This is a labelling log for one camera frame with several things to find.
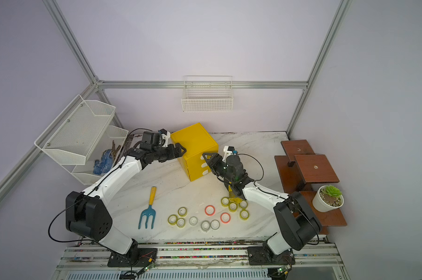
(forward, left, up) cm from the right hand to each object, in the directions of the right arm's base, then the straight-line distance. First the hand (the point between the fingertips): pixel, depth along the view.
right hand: (204, 159), depth 82 cm
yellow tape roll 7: (-20, -19, -21) cm, 35 cm away
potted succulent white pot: (-22, -49, +2) cm, 54 cm away
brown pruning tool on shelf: (+11, +50, -5) cm, 51 cm away
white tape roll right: (-24, -5, -21) cm, 32 cm away
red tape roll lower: (-21, -10, -21) cm, 31 cm away
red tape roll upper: (-17, -2, -20) cm, 27 cm away
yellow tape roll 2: (-18, +12, -20) cm, 29 cm away
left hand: (+4, +12, -1) cm, 13 cm away
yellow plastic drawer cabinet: (+11, +4, +1) cm, 12 cm away
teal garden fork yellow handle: (-17, +29, -21) cm, 39 cm away
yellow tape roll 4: (-13, -10, -20) cm, 26 cm away
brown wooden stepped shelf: (-9, -43, +2) cm, 44 cm away
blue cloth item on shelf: (+1, +54, -6) cm, 54 cm away
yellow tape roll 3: (-23, +12, -20) cm, 33 cm away
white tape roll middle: (-24, 0, -21) cm, 32 cm away
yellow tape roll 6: (-15, -20, -20) cm, 32 cm away
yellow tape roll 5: (-16, -14, -21) cm, 30 cm away
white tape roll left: (-22, +6, -21) cm, 31 cm away
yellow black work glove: (-12, -14, -17) cm, 24 cm away
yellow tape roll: (-21, +17, -21) cm, 34 cm away
